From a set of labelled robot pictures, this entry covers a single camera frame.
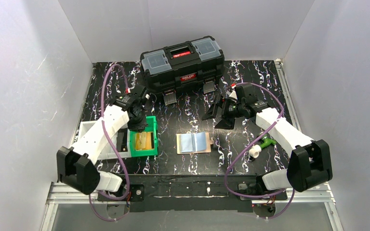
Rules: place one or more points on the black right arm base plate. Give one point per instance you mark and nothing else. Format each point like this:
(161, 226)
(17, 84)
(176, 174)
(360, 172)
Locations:
(257, 194)

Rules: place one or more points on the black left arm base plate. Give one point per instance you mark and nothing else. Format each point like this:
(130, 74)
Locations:
(136, 194)

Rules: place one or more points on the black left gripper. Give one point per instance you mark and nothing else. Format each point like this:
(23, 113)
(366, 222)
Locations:
(137, 124)

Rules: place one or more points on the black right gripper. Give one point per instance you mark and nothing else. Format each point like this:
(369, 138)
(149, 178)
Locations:
(222, 108)

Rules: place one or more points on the aluminium front rail frame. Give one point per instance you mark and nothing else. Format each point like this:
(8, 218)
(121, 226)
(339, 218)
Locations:
(69, 210)

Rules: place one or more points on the black plastic toolbox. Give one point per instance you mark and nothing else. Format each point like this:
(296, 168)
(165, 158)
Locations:
(182, 66)

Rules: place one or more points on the green plastic bin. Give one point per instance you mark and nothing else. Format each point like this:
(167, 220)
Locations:
(152, 127)

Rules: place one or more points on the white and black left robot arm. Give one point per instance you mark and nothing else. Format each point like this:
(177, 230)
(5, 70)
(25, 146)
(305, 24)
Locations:
(76, 164)

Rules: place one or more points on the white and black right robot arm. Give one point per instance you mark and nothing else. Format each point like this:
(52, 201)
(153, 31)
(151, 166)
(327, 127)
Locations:
(309, 160)

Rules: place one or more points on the yellow cards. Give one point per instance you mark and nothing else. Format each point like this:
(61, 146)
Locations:
(144, 141)

